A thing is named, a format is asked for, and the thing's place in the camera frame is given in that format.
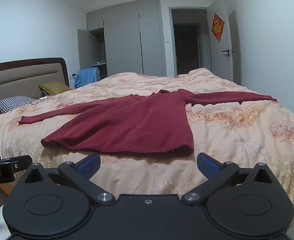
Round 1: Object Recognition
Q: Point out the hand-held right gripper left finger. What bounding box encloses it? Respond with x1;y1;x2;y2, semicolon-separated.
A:
20;152;116;204

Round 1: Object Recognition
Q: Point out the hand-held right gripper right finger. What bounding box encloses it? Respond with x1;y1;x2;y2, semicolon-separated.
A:
181;152;280;204

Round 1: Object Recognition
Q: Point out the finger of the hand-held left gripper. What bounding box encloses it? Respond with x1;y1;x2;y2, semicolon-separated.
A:
0;153;33;173

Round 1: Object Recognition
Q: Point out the dark red sweater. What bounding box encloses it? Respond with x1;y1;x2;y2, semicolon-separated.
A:
18;89;278;157

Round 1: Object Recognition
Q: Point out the floral peach blanket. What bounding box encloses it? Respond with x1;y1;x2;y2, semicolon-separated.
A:
0;67;294;221

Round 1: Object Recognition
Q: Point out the houndstooth pillow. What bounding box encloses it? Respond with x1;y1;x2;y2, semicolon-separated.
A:
0;95;39;114

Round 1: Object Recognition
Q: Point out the olive yellow pillow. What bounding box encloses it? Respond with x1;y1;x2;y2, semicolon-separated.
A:
38;80;73;97

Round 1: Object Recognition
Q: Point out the beige padded bed headboard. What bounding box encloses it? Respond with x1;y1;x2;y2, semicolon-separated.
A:
0;57;71;120

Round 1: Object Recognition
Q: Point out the blue clothing pile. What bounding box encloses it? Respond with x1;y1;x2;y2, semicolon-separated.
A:
74;67;101;89

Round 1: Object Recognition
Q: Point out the white room door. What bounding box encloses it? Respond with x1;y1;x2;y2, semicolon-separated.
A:
208;0;234;82

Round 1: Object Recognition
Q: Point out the open grey wardrobe door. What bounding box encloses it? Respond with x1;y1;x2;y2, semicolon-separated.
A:
77;29;91;71

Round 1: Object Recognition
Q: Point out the grey built-in wardrobe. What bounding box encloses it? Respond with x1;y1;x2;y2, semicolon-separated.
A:
86;0;168;78

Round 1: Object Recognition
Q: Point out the red diamond door decoration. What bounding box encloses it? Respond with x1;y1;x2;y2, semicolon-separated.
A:
211;13;225;42

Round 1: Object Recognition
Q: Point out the white charger cable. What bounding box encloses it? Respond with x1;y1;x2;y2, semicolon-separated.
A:
30;91;50;105

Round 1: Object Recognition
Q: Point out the white door frame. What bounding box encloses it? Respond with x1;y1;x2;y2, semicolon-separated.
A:
168;6;211;78

